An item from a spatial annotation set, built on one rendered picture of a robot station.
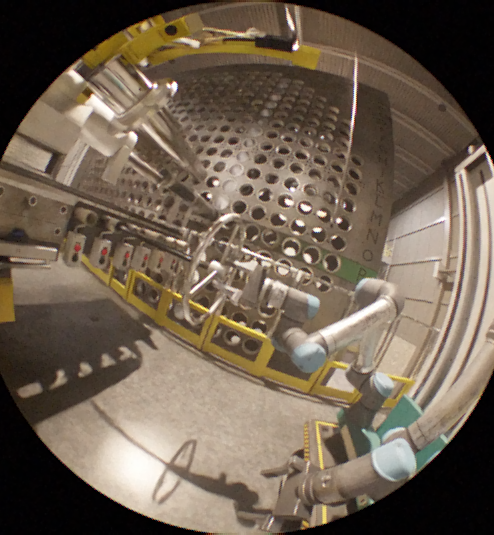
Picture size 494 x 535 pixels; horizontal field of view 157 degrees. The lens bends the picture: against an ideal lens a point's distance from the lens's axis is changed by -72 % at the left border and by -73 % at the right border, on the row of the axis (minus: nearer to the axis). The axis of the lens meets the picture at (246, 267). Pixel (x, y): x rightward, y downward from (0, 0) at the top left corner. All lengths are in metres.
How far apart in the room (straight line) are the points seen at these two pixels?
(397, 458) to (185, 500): 0.79
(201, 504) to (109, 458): 0.41
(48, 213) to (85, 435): 0.98
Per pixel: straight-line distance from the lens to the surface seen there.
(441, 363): 0.87
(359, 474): 0.34
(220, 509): 0.97
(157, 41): 1.00
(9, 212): 0.98
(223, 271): 0.57
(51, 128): 0.95
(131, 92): 0.89
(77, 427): 1.05
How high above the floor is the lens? 0.92
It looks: 2 degrees down
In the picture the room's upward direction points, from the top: 21 degrees clockwise
